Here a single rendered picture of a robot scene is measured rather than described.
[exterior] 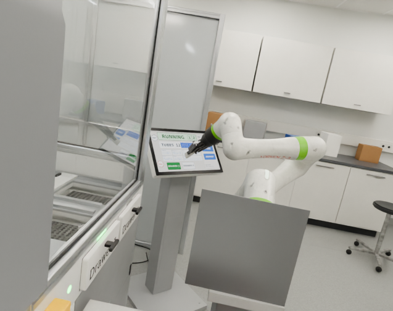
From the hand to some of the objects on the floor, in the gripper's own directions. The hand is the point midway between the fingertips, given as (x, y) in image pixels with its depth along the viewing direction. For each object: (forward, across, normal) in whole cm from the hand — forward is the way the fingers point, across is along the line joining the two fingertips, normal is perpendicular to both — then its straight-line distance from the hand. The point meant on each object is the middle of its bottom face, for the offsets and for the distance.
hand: (189, 153), depth 169 cm
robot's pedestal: (+24, +9, +125) cm, 128 cm away
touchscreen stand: (+88, -13, +72) cm, 115 cm away
